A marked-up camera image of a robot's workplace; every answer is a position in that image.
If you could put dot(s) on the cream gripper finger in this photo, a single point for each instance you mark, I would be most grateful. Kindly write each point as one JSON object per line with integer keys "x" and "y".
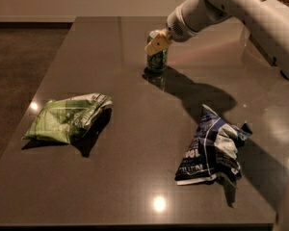
{"x": 157, "y": 45}
{"x": 158, "y": 33}

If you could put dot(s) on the green soda can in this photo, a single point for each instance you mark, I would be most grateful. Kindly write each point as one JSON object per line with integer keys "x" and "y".
{"x": 155, "y": 62}

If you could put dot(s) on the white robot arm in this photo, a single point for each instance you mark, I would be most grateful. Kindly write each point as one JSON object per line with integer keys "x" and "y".
{"x": 267, "y": 21}

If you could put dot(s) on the green crumpled chip bag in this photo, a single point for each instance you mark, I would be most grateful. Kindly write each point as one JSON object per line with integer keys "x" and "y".
{"x": 68, "y": 120}

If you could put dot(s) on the blue crumpled chip bag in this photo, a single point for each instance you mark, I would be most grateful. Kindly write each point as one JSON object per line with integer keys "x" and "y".
{"x": 213, "y": 151}

